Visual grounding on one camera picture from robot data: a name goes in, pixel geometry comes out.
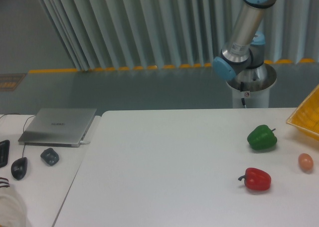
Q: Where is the grey pleated curtain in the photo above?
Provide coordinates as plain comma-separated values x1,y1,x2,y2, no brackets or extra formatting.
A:
39,0,319,71

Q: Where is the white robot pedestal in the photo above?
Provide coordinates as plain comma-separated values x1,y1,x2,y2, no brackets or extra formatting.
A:
226,63,277,108

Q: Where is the green bell pepper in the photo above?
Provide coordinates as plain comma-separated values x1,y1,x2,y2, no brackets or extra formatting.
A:
247,125,277,151

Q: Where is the dark grey small device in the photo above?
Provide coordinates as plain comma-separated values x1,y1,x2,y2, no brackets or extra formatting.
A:
40,148,59,166

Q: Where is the black pedestal cable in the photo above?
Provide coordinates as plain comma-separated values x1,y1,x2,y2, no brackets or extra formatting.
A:
239,81,248,109

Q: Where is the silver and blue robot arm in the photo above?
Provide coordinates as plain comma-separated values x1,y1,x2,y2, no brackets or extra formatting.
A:
212,0,276,80

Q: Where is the black mouse cable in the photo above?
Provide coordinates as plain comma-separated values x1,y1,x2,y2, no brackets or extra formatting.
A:
0,112,37,159

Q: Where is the black computer mouse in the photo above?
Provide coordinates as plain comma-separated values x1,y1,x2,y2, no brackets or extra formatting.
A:
11,157,28,181

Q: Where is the yellow plastic basket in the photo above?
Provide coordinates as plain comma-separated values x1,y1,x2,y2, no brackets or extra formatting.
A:
286,85,319,140

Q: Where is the brown egg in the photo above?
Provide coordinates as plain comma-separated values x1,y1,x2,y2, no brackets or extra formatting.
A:
298,153,314,172

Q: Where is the silver laptop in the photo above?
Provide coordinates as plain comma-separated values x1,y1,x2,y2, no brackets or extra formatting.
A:
18,108,96,147

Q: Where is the red bell pepper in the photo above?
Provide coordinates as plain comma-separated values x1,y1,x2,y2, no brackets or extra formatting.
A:
238,167,272,191

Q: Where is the white sleeved forearm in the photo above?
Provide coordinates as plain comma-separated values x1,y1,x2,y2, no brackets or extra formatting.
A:
0,177,26,227

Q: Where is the black keyboard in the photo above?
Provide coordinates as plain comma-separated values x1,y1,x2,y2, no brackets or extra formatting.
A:
0,140,10,168

